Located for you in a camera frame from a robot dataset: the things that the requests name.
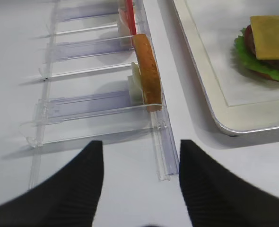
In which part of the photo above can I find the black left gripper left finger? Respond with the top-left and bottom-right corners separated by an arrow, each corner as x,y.
0,140 -> 104,227

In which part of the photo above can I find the clear acrylic left rack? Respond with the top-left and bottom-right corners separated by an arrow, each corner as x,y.
19,0 -> 178,188

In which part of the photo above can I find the white paper tray liner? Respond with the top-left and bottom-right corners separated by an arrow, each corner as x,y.
187,0 -> 279,106

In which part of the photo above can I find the brown bun half left rack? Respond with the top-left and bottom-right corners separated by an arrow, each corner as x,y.
132,34 -> 162,112

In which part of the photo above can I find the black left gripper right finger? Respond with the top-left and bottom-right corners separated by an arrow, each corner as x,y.
179,140 -> 279,227

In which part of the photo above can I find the orange cheese slice on burger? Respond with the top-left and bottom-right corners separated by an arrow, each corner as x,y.
250,16 -> 279,60

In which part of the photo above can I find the cream rectangular metal tray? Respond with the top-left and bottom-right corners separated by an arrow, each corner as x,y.
174,0 -> 279,135

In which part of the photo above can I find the bottom bun in burger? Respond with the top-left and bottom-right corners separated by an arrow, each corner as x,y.
251,70 -> 279,82

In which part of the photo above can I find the green lettuce under burger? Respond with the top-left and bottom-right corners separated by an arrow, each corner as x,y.
234,27 -> 279,80

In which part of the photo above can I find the red tomato slice in rack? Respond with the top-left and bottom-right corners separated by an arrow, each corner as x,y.
125,0 -> 137,35

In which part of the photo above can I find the brown patty in burger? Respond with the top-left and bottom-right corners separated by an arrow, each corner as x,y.
244,25 -> 279,70

